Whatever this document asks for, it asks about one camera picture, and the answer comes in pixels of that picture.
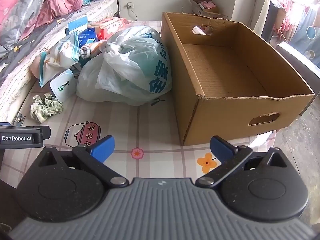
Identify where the grey flat board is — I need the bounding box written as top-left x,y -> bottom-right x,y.
276,42 -> 320,116

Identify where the plaid floral mat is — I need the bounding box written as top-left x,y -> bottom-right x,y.
0,20 -> 278,180

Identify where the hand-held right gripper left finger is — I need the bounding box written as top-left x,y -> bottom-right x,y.
37,135 -> 129,187

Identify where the large brown cardboard box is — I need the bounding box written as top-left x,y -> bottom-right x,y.
161,12 -> 315,146

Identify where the white plastic bag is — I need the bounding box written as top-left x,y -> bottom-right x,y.
76,25 -> 173,106

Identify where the striped rolled towel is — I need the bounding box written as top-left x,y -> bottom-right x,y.
80,42 -> 105,60

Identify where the white teal pouch pack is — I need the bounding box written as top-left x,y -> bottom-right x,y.
39,32 -> 80,88

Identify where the pink hanging garment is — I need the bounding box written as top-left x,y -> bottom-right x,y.
273,0 -> 308,32

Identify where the blue white carton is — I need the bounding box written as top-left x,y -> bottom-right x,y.
65,16 -> 88,36

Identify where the red pink wipes pack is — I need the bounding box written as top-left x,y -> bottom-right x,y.
90,17 -> 126,40

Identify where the green floral scrunchie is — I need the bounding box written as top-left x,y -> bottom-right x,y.
30,93 -> 64,123

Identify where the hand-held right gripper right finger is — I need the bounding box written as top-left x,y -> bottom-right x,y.
195,135 -> 288,189

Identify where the blue hanging cloth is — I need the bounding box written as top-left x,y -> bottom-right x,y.
291,5 -> 320,67

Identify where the pink grey floral quilt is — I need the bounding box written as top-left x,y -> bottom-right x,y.
0,0 -> 84,52

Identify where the blue white wipes pack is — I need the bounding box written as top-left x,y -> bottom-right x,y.
77,28 -> 98,47

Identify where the white quilted mattress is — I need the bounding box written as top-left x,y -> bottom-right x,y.
0,0 -> 121,126

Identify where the small open cardboard box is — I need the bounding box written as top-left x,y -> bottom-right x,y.
187,0 -> 228,19

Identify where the dark grey floral bedsheet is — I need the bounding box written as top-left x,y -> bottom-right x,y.
0,12 -> 74,80

